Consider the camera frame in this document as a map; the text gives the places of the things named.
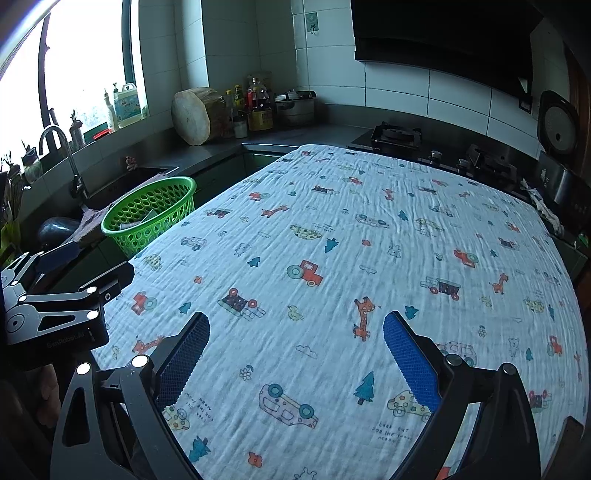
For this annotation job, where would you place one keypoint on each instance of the person's left hand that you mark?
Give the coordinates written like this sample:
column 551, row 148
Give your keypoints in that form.
column 48, row 390

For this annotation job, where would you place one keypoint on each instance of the white rag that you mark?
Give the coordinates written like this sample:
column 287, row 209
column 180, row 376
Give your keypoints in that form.
column 542, row 207

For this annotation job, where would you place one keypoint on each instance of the dark sauce bottle red label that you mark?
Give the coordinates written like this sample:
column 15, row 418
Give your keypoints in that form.
column 252, row 97

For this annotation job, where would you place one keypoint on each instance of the large detergent bottle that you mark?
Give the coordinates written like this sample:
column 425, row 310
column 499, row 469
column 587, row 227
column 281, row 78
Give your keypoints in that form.
column 127, row 108

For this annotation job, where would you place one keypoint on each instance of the steel cup with brushes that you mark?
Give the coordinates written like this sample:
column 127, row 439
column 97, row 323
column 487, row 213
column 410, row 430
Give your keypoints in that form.
column 76, row 134

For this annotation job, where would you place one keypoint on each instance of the black gas stove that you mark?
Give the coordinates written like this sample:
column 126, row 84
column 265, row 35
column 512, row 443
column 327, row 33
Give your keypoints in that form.
column 397, row 138

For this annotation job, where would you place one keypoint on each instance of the black range hood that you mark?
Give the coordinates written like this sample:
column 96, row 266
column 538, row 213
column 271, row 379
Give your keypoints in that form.
column 438, row 32

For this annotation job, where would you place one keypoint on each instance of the green plastic basket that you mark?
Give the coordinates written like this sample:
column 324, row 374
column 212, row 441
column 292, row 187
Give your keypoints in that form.
column 138, row 244

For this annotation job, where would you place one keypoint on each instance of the printed white table cloth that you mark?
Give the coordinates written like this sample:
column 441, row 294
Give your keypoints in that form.
column 323, row 221

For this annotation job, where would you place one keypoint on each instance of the steel sink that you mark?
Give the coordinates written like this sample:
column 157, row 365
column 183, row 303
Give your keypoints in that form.
column 124, row 180

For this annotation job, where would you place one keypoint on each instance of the glass jar blue lid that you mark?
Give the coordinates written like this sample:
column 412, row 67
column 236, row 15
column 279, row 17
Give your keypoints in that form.
column 33, row 168

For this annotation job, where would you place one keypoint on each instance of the green dish rack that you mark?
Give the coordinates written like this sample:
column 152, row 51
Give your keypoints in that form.
column 7, row 244

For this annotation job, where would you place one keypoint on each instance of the green base cabinets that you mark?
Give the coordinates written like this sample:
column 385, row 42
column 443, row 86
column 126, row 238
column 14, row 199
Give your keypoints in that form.
column 221, row 175

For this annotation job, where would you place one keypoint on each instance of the black rice cooker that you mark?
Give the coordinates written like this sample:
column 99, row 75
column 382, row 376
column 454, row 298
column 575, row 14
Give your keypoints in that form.
column 561, row 138

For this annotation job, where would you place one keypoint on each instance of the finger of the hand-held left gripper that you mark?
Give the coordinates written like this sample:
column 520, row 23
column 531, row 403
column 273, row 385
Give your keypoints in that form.
column 55, row 258
column 111, row 281

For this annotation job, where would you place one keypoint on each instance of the steel faucet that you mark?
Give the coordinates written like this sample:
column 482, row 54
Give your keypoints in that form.
column 71, row 161

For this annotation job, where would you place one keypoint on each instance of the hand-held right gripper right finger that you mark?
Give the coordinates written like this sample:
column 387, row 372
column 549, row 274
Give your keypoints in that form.
column 411, row 355

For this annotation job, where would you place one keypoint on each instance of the utensil holder with chopsticks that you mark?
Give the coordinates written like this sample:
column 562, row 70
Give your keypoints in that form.
column 11, row 189

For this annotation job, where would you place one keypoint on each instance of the green wall hook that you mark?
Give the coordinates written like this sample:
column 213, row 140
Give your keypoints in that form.
column 312, row 22

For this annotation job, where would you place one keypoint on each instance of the small white jar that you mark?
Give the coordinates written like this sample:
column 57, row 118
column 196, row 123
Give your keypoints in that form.
column 240, row 128

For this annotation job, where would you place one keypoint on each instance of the white dish soap bottle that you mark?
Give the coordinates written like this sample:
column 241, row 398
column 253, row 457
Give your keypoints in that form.
column 111, row 115

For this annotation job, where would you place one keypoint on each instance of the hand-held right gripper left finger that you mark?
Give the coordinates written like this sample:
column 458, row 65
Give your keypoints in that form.
column 184, row 355

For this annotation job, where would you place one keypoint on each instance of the grey pink towel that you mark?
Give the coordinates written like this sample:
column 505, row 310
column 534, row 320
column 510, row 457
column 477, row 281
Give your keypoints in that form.
column 87, row 226

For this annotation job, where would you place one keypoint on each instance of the yellow tin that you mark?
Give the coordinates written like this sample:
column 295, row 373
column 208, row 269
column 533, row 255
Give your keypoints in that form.
column 260, row 120

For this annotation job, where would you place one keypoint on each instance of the window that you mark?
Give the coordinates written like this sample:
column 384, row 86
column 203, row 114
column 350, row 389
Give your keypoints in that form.
column 69, row 55

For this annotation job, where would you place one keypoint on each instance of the yellow cap bottle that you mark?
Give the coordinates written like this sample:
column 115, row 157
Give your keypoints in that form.
column 238, row 97

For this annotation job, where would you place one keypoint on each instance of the red white scrubber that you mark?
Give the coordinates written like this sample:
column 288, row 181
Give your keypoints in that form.
column 131, row 163

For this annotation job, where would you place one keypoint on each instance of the round wooden chopping block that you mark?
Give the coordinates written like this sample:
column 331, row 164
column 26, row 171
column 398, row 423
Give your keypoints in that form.
column 194, row 117

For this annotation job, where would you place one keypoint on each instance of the dark wok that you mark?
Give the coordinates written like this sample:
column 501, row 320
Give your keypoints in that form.
column 57, row 230

